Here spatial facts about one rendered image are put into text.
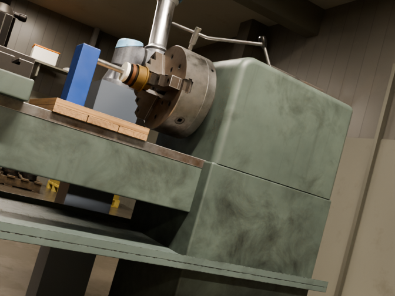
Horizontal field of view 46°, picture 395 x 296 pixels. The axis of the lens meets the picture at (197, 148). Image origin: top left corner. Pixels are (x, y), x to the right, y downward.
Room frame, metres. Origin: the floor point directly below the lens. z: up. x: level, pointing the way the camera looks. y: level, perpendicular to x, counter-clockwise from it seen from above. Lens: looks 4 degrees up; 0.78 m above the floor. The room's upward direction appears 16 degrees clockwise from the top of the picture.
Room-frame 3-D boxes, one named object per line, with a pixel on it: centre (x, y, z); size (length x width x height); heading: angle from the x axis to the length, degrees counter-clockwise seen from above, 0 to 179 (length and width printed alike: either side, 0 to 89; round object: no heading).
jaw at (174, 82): (1.55, 0.16, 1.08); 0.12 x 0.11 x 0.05; 31
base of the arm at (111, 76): (2.09, 0.43, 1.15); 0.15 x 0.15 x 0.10
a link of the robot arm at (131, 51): (2.09, 0.42, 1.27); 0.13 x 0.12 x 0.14; 120
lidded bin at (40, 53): (7.91, 2.98, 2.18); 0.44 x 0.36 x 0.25; 117
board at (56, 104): (1.52, 0.38, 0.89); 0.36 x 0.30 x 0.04; 31
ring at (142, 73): (1.59, 0.26, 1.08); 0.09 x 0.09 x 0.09; 31
